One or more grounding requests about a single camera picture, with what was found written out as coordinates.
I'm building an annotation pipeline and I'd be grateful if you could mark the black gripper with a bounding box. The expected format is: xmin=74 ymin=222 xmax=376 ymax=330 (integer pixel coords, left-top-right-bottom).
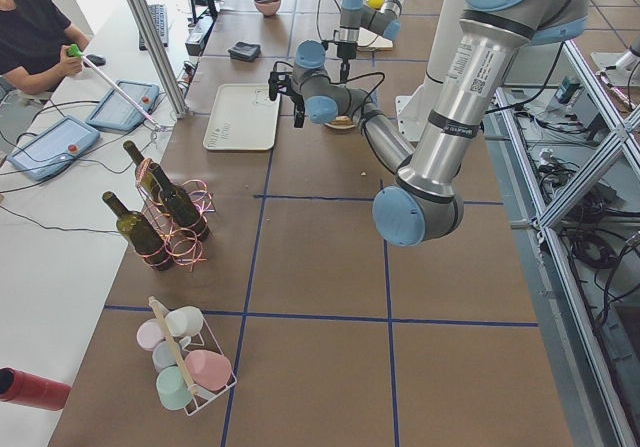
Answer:
xmin=268 ymin=70 xmax=305 ymax=128
xmin=334 ymin=40 xmax=358 ymax=81

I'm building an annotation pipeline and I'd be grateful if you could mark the white round plate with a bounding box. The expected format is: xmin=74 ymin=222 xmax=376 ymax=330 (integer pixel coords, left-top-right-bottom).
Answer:
xmin=325 ymin=119 xmax=355 ymax=130

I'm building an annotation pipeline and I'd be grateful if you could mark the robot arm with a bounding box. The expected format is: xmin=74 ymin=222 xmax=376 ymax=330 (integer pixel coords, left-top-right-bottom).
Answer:
xmin=268 ymin=0 xmax=588 ymax=246
xmin=333 ymin=0 xmax=405 ymax=82

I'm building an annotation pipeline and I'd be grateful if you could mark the white bear serving tray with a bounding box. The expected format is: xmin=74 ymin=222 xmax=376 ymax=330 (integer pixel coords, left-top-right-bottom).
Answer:
xmin=203 ymin=83 xmax=280 ymax=151

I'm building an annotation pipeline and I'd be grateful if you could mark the grey folded cloth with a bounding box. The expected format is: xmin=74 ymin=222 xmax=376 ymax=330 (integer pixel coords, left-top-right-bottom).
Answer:
xmin=228 ymin=42 xmax=261 ymax=62

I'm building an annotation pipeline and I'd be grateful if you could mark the yellow lemon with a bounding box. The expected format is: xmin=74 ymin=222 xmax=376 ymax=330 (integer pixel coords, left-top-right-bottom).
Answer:
xmin=366 ymin=0 xmax=385 ymax=10

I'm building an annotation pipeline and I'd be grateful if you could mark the pink bowl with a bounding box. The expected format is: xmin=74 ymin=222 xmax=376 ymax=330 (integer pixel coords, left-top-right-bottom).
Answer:
xmin=252 ymin=0 xmax=300 ymax=18

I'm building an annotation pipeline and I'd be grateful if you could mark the dark wine bottle upper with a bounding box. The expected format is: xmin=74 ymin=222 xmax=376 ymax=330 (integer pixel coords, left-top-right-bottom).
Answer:
xmin=150 ymin=162 xmax=210 ymax=240

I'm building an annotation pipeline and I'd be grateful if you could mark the dark wine bottle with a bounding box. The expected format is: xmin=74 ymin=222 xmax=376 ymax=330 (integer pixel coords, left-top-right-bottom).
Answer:
xmin=123 ymin=140 xmax=161 ymax=206
xmin=102 ymin=191 xmax=173 ymax=271
xmin=150 ymin=162 xmax=210 ymax=240

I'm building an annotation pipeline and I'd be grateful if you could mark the black keyboard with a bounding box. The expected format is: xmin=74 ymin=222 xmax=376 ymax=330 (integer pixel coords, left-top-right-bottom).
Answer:
xmin=148 ymin=4 xmax=169 ymax=47

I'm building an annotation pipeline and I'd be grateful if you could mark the blue teach pendant far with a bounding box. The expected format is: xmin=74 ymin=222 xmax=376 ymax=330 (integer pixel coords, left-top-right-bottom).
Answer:
xmin=86 ymin=80 xmax=160 ymax=133

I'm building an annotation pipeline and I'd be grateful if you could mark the blue teach pendant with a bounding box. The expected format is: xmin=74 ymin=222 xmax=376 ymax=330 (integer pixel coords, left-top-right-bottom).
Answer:
xmin=8 ymin=116 xmax=100 ymax=181
xmin=86 ymin=80 xmax=160 ymax=133

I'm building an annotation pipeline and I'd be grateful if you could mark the black computer mouse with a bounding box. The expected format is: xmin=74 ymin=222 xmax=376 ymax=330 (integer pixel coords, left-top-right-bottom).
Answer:
xmin=84 ymin=54 xmax=106 ymax=66

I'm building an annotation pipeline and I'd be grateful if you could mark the dark wine bottle lower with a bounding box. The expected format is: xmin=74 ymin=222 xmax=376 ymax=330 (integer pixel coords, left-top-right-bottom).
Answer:
xmin=102 ymin=191 xmax=173 ymax=271

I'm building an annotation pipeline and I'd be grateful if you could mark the blue teach pendant near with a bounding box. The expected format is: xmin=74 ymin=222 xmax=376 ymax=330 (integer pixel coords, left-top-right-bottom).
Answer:
xmin=8 ymin=116 xmax=100 ymax=181

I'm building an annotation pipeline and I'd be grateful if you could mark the white cup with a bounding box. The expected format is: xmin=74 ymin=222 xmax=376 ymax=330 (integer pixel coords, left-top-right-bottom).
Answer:
xmin=165 ymin=306 xmax=204 ymax=337

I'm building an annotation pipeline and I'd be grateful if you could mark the person in black shirt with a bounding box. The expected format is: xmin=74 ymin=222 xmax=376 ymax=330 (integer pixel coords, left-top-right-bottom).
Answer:
xmin=1 ymin=0 xmax=89 ymax=95

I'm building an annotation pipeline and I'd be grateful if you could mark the light pink cup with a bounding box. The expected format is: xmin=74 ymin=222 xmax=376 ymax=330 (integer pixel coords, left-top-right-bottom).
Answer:
xmin=136 ymin=319 xmax=165 ymax=352

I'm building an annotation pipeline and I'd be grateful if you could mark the grey blue cup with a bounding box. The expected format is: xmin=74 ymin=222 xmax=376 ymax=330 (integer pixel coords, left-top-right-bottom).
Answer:
xmin=152 ymin=341 xmax=177 ymax=373

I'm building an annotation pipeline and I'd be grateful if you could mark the mint green cup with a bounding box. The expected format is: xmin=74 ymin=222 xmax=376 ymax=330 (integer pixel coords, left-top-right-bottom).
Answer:
xmin=156 ymin=366 xmax=193 ymax=411

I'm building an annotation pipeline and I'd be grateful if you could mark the red cylinder bottle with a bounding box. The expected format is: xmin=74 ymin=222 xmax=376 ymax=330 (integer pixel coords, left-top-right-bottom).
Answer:
xmin=1 ymin=367 xmax=71 ymax=411

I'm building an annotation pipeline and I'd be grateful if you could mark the copper wire bottle rack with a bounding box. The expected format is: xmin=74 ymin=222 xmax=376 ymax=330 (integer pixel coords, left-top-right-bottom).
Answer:
xmin=135 ymin=158 xmax=216 ymax=271

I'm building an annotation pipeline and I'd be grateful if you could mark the aluminium frame post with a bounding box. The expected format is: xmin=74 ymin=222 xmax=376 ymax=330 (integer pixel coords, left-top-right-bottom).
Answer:
xmin=126 ymin=0 xmax=189 ymax=119

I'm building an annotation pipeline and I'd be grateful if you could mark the green handled reach stick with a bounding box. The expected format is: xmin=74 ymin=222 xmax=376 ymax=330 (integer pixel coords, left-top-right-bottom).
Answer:
xmin=66 ymin=44 xmax=163 ymax=130

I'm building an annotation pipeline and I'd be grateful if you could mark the white wire cup rack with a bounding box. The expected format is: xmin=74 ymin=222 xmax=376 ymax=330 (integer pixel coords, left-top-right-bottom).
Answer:
xmin=136 ymin=297 xmax=237 ymax=416

